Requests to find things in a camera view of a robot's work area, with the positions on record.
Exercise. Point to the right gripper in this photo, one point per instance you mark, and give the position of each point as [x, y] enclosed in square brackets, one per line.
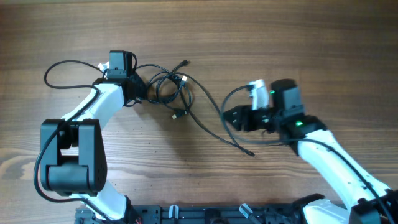
[246, 117]

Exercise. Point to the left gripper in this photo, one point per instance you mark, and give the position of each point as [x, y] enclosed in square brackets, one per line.
[141, 86]

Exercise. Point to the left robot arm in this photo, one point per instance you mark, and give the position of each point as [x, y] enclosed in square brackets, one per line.
[71, 165]

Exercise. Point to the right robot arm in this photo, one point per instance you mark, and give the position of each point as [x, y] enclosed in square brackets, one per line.
[365, 199]

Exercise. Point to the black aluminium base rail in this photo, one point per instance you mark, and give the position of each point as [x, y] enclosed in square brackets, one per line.
[271, 213]

